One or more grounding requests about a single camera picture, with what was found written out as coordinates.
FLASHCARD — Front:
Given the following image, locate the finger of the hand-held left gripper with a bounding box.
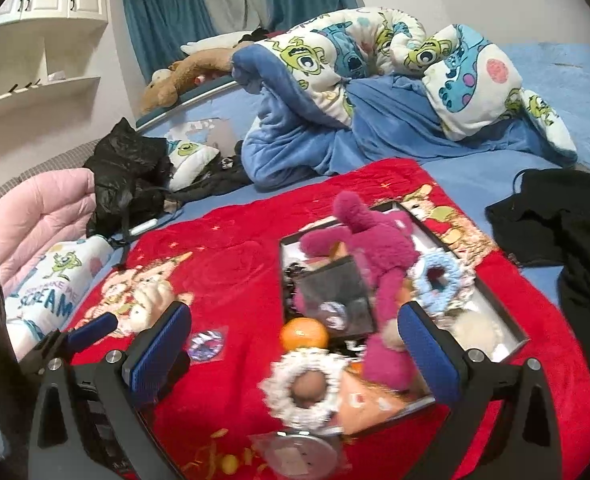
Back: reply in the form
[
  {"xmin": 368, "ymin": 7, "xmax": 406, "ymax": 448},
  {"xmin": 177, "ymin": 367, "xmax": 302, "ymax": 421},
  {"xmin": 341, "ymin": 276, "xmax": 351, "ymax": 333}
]
[{"xmin": 67, "ymin": 312, "xmax": 118, "ymax": 353}]

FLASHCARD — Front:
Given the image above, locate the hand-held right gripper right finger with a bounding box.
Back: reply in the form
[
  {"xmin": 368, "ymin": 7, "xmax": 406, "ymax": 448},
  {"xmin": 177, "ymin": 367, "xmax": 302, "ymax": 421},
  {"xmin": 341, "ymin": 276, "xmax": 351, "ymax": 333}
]
[{"xmin": 397, "ymin": 301, "xmax": 563, "ymax": 480}]

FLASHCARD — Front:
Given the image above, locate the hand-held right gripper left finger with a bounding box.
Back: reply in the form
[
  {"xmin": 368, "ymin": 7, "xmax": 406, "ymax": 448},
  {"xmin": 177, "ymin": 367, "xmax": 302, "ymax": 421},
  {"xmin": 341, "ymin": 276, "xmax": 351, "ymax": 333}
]
[{"xmin": 27, "ymin": 301, "xmax": 193, "ymax": 480}]

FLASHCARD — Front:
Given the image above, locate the black shallow box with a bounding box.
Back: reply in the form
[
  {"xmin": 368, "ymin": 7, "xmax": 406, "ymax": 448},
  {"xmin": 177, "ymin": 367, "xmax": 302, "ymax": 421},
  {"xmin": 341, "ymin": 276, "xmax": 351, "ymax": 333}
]
[{"xmin": 279, "ymin": 201, "xmax": 530, "ymax": 436}]

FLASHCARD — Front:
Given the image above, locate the orange triangular packet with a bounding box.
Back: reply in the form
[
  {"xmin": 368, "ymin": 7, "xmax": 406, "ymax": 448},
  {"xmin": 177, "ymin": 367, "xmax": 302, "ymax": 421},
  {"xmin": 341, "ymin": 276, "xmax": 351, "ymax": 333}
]
[{"xmin": 340, "ymin": 375, "xmax": 410, "ymax": 433}]

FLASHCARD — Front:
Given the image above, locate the blue crochet scrunchie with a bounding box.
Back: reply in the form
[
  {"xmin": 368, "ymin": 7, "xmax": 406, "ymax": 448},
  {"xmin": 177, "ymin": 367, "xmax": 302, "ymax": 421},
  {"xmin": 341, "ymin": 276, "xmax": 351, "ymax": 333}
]
[{"xmin": 414, "ymin": 251, "xmax": 468, "ymax": 311}]

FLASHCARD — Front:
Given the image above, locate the white crochet scrunchie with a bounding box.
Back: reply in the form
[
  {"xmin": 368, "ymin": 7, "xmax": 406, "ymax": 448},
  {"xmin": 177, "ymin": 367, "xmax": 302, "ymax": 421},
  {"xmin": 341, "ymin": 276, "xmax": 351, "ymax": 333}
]
[{"xmin": 259, "ymin": 349, "xmax": 346, "ymax": 428}]

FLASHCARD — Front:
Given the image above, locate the white plush rabbit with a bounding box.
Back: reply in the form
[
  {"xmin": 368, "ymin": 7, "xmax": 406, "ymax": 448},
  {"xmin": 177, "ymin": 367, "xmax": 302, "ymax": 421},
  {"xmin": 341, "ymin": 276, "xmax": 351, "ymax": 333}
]
[{"xmin": 125, "ymin": 280, "xmax": 176, "ymax": 333}]

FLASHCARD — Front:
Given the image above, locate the beige fur pom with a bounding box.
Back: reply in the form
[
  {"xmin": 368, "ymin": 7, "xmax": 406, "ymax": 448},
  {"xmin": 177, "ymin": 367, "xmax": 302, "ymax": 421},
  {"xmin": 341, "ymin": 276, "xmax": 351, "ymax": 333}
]
[{"xmin": 447, "ymin": 312, "xmax": 500, "ymax": 356}]

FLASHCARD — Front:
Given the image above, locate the long printed pillow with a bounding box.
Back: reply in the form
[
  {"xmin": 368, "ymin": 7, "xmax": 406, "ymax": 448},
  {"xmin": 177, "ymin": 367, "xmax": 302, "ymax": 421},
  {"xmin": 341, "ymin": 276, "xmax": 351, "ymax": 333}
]
[{"xmin": 2, "ymin": 234, "xmax": 116, "ymax": 361}]

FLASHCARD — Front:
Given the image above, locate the purple disc packet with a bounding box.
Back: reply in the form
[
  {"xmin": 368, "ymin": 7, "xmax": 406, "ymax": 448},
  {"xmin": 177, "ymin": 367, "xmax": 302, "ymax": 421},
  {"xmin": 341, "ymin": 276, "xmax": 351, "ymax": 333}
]
[{"xmin": 187, "ymin": 327, "xmax": 228, "ymax": 363}]

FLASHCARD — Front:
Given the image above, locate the pink plush toy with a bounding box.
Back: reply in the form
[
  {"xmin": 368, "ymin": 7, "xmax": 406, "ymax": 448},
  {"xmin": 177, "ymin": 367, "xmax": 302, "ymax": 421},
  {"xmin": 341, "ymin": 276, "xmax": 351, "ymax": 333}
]
[{"xmin": 295, "ymin": 190, "xmax": 420, "ymax": 391}]

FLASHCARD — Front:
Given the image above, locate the red embroidered blanket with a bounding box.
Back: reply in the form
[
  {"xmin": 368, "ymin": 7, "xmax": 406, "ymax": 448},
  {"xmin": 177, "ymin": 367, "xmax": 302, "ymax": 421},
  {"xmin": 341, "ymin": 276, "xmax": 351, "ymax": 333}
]
[{"xmin": 67, "ymin": 158, "xmax": 590, "ymax": 480}]

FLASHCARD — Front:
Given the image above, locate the pink quilt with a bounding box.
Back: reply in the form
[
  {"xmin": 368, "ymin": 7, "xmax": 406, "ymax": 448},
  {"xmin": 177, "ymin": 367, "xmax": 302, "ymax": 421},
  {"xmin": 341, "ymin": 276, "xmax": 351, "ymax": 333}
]
[{"xmin": 0, "ymin": 167, "xmax": 98, "ymax": 291}]

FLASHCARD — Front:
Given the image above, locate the clear packet with dark item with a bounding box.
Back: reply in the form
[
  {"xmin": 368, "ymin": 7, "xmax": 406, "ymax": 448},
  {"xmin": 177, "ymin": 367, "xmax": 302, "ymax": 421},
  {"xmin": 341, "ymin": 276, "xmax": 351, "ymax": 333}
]
[{"xmin": 292, "ymin": 255, "xmax": 378, "ymax": 336}]

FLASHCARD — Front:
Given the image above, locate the black plastic bag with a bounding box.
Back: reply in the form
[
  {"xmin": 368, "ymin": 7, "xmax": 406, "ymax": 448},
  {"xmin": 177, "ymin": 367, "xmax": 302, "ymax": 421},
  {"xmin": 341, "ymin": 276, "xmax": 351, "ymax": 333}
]
[{"xmin": 82, "ymin": 117, "xmax": 173, "ymax": 238}]

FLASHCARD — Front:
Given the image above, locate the grey round packaged item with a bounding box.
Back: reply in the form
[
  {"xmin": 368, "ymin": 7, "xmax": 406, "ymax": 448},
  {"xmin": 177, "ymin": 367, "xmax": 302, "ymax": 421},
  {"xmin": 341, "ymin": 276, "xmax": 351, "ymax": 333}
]
[{"xmin": 250, "ymin": 427, "xmax": 346, "ymax": 480}]

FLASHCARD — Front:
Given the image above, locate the black clothing pile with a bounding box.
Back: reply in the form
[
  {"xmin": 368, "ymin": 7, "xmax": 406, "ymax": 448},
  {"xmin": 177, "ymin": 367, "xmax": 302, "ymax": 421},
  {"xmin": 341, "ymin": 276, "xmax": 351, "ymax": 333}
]
[{"xmin": 175, "ymin": 155, "xmax": 256, "ymax": 198}]

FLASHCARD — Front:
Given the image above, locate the black garment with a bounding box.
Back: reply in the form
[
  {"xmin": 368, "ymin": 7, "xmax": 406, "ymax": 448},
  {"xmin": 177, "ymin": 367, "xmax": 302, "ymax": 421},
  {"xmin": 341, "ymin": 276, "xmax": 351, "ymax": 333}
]
[{"xmin": 485, "ymin": 169, "xmax": 590, "ymax": 386}]

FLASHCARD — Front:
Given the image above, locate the small monster print pillow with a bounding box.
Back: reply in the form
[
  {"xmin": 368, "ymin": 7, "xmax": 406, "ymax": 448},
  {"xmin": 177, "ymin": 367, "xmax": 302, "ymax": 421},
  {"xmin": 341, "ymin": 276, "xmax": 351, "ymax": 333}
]
[{"xmin": 167, "ymin": 137, "xmax": 220, "ymax": 191}]

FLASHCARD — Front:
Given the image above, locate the cartoon printed duvet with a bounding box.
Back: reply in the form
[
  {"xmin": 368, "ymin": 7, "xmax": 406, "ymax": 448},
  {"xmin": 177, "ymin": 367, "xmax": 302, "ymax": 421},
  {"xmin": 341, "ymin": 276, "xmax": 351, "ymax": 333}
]
[{"xmin": 231, "ymin": 6, "xmax": 578, "ymax": 191}]

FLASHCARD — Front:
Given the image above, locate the brown plush toy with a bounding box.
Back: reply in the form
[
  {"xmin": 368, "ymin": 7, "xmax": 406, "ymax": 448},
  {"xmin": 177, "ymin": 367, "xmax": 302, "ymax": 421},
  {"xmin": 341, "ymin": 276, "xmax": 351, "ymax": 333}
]
[{"xmin": 140, "ymin": 46, "xmax": 240, "ymax": 113}]

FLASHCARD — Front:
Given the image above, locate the bed with blue sheet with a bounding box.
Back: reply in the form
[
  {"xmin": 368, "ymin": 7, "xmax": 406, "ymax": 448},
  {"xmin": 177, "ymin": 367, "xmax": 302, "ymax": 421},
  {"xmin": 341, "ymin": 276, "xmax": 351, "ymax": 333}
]
[{"xmin": 135, "ymin": 42, "xmax": 590, "ymax": 311}]

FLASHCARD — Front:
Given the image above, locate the blue curtain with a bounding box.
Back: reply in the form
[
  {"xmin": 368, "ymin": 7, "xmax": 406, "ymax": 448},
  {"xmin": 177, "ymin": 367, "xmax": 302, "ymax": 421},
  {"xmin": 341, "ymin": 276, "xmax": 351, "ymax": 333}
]
[{"xmin": 121, "ymin": 0, "xmax": 366, "ymax": 68}]

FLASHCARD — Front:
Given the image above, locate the black bead bracelet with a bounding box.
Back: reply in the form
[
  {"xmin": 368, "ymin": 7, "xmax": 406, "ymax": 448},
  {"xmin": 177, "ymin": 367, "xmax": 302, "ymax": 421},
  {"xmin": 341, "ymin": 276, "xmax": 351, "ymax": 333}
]
[{"xmin": 282, "ymin": 265, "xmax": 300, "ymax": 306}]

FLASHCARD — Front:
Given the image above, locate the white wall shelf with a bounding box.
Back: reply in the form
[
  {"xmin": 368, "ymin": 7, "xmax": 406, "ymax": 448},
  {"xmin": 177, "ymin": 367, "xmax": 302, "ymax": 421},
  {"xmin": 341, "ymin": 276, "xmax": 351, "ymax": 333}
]
[{"xmin": 0, "ymin": 15, "xmax": 110, "ymax": 131}]

